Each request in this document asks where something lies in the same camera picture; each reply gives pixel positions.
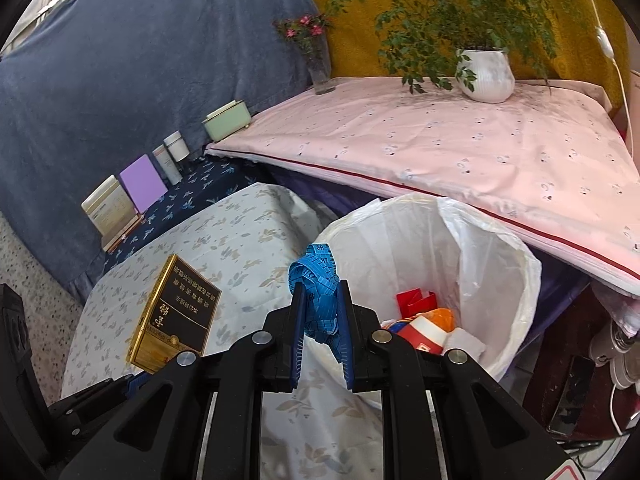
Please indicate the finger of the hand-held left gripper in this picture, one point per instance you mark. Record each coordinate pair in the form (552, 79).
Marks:
(95, 410)

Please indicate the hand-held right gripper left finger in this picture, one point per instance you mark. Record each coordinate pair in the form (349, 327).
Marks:
(298, 360)

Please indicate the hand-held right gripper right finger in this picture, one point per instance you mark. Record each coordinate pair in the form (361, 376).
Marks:
(349, 383)

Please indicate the blue tape measure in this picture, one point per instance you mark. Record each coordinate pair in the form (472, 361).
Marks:
(315, 300)

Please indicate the red white paper cup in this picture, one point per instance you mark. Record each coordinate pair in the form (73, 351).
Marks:
(422, 337)

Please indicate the orange plastic bag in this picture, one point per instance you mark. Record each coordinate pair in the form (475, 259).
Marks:
(437, 319)

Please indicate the white tissue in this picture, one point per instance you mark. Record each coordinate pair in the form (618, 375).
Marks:
(465, 345)

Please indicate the gold black cigarette box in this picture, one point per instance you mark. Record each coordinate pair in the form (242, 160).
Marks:
(170, 310)

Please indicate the trash bin with white bag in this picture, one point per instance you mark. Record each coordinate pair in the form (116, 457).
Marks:
(475, 270)

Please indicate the red cardboard piece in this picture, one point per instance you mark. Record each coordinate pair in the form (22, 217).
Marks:
(415, 302)

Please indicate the navy floral cloth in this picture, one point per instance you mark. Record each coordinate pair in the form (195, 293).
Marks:
(200, 190)

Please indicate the beige desk calendar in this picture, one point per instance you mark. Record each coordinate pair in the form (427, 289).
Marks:
(110, 210)

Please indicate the dark red stool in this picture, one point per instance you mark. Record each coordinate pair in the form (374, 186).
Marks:
(545, 340)

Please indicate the black phone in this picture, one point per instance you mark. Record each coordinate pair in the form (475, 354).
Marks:
(570, 395)

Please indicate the purple card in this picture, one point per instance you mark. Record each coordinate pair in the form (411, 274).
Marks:
(142, 185)

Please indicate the white cosmetic tube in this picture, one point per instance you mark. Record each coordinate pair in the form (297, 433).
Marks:
(167, 165)

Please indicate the white cosmetic jar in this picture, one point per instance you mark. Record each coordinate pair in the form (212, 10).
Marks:
(176, 147)

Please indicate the pale green box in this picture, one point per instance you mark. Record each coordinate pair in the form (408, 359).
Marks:
(225, 122)

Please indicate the pink patterned cloth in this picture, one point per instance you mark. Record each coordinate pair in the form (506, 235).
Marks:
(450, 150)

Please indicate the white power strip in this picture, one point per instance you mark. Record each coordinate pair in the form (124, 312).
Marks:
(612, 355)

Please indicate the glass vase with pink flowers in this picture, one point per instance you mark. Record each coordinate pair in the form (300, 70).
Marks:
(320, 77)

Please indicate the yellow backdrop cloth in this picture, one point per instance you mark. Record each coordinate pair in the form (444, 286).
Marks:
(350, 60)

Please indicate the blue-grey backdrop cloth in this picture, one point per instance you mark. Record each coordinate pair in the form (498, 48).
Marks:
(125, 85)

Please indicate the green plant in white pot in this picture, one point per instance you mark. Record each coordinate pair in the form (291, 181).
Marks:
(485, 77)

